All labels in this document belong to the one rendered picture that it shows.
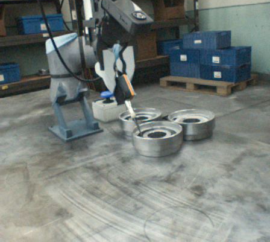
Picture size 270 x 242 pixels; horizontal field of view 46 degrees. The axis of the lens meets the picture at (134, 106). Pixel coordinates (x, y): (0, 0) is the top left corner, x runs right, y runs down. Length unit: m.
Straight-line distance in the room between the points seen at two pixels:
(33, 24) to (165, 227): 3.91
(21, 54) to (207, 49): 2.56
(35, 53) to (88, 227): 4.35
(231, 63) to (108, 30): 3.75
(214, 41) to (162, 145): 3.89
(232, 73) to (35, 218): 3.97
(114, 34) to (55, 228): 0.37
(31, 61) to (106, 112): 3.91
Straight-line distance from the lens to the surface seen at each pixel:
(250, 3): 5.21
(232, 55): 4.29
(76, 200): 0.52
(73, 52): 1.13
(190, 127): 0.68
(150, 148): 0.61
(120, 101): 0.64
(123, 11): 0.59
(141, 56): 4.89
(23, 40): 4.09
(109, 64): 0.64
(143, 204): 0.48
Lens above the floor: 1.06
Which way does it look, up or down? 15 degrees down
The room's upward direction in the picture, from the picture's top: 5 degrees counter-clockwise
